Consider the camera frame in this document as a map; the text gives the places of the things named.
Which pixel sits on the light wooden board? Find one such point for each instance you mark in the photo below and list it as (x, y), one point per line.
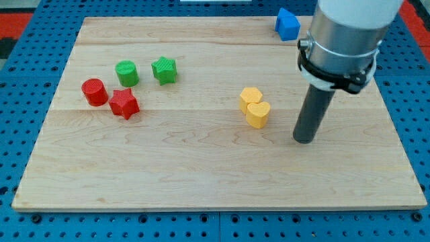
(190, 148)

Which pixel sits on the red star block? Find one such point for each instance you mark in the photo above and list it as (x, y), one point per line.
(123, 103)

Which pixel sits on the green star block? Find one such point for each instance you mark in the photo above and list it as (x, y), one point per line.
(164, 70)

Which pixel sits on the yellow hexagon block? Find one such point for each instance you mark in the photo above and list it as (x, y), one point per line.
(249, 95)

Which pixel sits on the red cylinder block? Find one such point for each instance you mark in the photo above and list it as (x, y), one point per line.
(94, 92)

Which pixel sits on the yellow heart block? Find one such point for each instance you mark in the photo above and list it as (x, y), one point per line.
(257, 114)

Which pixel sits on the blue pentagon block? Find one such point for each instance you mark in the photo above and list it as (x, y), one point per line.
(287, 25)

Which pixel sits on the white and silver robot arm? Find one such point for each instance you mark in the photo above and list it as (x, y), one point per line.
(341, 45)

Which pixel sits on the green cylinder block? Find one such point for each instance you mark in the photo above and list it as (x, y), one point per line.
(127, 73)

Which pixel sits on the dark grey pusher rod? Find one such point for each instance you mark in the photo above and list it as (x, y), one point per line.
(312, 112)

